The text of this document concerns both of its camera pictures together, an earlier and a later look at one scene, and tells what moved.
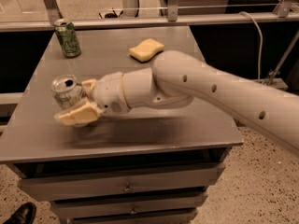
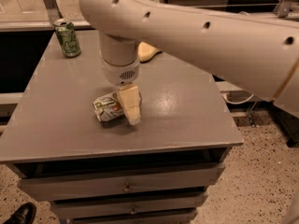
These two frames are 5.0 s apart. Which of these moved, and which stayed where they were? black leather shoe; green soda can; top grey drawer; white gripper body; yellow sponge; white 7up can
Moved: white gripper body; white 7up can
Stayed: black leather shoe; green soda can; top grey drawer; yellow sponge
